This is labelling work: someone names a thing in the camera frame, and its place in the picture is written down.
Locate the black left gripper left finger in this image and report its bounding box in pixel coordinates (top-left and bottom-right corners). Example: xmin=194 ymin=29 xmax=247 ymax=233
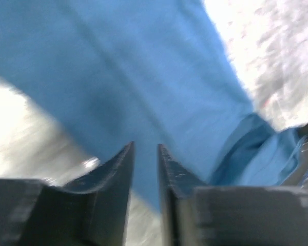
xmin=0 ymin=142 xmax=134 ymax=246

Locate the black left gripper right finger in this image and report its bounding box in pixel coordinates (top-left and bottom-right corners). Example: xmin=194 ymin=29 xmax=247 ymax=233
xmin=158 ymin=145 xmax=308 ymax=245

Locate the blue t shirt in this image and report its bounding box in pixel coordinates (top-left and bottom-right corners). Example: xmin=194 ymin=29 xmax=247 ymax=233
xmin=0 ymin=1 xmax=302 ymax=209

